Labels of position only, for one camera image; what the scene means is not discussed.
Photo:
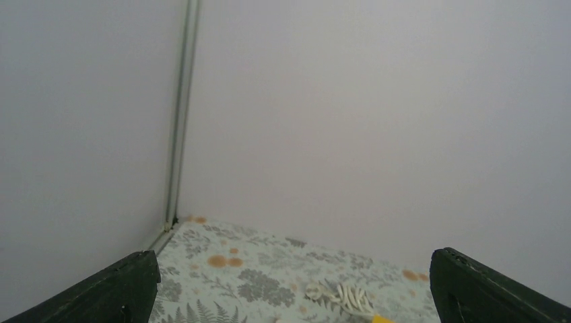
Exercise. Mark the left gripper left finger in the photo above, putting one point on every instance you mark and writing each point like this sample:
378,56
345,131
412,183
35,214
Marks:
122,292

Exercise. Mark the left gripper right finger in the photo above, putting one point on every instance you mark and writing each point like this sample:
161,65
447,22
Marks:
465,290

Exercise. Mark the yellow cube power socket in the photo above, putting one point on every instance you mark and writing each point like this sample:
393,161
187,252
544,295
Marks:
380,319

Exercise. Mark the floral table cloth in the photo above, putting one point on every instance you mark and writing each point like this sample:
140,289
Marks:
221,272

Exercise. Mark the corner aluminium post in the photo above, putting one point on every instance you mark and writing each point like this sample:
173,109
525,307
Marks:
179,125

